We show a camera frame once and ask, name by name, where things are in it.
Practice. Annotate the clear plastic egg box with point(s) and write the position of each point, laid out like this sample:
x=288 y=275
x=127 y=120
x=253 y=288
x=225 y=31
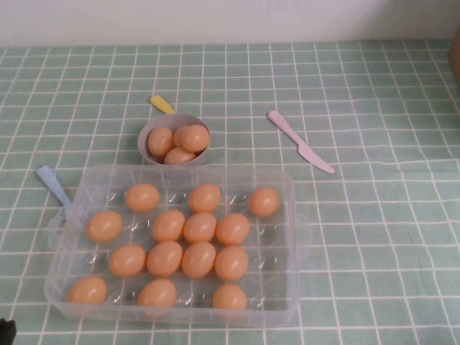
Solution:
x=276 y=287

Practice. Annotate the grey round bowl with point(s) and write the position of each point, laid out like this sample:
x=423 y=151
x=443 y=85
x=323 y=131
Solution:
x=145 y=152

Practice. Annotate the pink plastic knife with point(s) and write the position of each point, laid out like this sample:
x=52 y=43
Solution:
x=284 y=126

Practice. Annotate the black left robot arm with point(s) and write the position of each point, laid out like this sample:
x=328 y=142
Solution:
x=6 y=332

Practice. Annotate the yellow plastic utensil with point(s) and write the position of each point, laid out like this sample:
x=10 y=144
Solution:
x=161 y=103

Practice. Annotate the green checked tablecloth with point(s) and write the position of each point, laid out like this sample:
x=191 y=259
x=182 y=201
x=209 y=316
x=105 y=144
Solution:
x=359 y=251

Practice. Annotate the blue plastic fork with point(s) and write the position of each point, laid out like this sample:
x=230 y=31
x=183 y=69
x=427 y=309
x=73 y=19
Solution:
x=50 y=180

